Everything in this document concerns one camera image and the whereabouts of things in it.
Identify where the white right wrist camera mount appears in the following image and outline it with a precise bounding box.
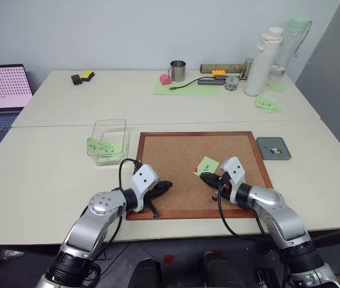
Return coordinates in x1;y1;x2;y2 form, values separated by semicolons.
220;157;246;205

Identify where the grey square tray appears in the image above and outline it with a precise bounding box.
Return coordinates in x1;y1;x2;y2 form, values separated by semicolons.
255;137;293;162

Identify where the grey usb hub with cable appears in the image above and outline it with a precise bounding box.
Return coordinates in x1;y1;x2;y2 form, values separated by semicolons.
169;76;228;91

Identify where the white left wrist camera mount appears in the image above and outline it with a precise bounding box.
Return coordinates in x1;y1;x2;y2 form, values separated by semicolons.
130;164;160;213

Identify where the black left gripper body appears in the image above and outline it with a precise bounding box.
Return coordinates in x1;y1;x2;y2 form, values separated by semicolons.
143;181;163;203

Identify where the wood framed cork board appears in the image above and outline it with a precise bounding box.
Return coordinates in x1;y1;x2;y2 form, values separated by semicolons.
126;131;273;221

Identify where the green paper sheet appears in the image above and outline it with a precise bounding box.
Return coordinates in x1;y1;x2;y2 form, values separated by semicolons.
152;78;220;98

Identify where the dark rounded shape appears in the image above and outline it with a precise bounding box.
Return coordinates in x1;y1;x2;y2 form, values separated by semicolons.
133;258;162;288
201;250;246;288

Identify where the rolled cork cylinder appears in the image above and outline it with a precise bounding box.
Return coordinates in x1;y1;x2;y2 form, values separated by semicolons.
200;62;243;74

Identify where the clear bottle green lid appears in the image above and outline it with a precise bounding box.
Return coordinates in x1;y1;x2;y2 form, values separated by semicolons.
267;18;313;82

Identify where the green sticky note pad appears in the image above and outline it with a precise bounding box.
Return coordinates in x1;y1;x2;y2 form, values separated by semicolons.
254;94;282;113

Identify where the steel mug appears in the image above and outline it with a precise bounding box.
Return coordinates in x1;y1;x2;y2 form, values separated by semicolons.
166;60;187;82

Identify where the small metal cylinder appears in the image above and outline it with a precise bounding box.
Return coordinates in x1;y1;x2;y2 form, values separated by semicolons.
241;57;255;82

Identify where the green written sticky note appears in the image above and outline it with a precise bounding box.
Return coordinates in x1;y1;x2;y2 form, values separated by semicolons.
86;137;123;157

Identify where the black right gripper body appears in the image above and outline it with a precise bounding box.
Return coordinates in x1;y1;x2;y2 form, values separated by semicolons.
216;171;234;199

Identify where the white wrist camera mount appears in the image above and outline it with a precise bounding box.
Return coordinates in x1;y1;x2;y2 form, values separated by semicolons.
220;157;246;205
130;164;160;213

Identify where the clear plastic box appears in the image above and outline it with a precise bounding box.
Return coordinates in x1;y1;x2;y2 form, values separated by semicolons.
86;119;130;167

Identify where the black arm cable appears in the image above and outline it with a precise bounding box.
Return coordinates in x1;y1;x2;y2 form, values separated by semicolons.
217;183;272;241
97;158;143;245

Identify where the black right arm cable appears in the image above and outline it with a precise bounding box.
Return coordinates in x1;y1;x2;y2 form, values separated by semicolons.
217;183;272;241

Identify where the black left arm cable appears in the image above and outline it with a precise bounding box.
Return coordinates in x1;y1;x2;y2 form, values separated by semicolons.
97;158;143;245

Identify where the plain green sticky note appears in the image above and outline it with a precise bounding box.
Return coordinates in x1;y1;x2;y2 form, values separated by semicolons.
266;80;287;93

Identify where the green sticky note stack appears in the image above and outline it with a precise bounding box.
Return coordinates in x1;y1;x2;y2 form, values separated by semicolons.
97;152;123;166

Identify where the white water bottle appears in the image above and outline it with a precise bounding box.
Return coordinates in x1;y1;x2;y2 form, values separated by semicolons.
243;26;285;97

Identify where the open laptop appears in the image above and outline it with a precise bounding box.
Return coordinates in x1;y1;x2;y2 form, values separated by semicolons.
0;63;35;151

